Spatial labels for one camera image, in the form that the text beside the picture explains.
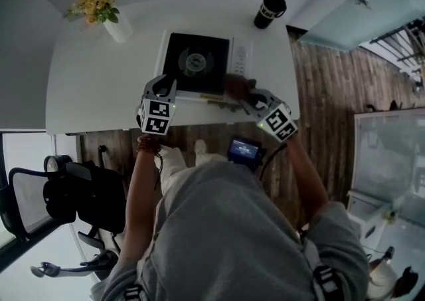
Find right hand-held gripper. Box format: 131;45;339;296
238;88;299;144

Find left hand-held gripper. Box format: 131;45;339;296
135;74;179;136

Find reddish brown cloth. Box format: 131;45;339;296
224;72;258;102

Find black and white portable gas stove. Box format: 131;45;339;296
154;29;256;114

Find person's right forearm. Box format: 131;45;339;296
284;130;330;227

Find person's left forearm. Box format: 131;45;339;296
118;135;164;262

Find small black screen device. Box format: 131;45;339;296
227;135;267;173

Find white ribbed vase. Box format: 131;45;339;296
102;10;134;44

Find person's white trousers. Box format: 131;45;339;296
154;139;230;201

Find black bottle with white label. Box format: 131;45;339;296
254;0;288;30

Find yellow flower bouquet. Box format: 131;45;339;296
62;0;127;27

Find frosted glass door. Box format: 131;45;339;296
297;0;425;51

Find round black device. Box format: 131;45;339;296
44;155;72;175

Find black backpack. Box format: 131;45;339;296
42;159;128;236

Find person's grey shirt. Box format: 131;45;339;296
91;159;371;301

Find glass partition panel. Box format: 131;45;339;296
351;108;425;224

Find white side table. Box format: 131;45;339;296
347;189;400;251

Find black mesh office chair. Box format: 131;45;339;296
0;145;129;280

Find black cable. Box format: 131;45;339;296
257;143;288;181

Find brown bead bracelet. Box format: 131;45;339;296
136;135;163;155

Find black harness strap buckle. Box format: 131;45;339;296
124;284;145;301
311;264;341;294

